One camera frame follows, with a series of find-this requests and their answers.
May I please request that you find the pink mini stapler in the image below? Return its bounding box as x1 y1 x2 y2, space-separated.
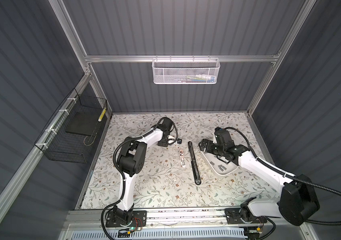
179 150 186 168

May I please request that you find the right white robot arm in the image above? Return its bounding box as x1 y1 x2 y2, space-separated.
198 127 320 226

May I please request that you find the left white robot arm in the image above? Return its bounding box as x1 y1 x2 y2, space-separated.
112 117 178 225

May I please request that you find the white oval plastic tray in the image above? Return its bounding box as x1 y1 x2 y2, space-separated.
200 151 238 177

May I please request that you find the yellow marker pen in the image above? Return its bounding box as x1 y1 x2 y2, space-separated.
98 108 106 122

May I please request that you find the black foam pad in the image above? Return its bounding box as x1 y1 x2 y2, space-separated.
65 113 99 137

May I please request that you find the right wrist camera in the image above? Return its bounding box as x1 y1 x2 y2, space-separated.
214 127 228 144

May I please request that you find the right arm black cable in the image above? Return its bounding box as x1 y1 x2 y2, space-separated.
222 126 341 226

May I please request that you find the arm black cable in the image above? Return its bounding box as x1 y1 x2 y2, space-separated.
222 126 341 226
99 116 179 240

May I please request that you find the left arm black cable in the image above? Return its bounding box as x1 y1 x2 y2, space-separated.
99 116 179 240

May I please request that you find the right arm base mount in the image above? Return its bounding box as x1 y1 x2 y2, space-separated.
224 197 267 226

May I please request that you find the white wire mesh basket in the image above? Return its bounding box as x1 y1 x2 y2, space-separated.
151 58 220 85

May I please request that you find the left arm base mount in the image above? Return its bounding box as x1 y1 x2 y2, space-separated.
104 206 147 231

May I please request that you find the black wire basket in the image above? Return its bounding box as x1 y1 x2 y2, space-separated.
35 90 108 164

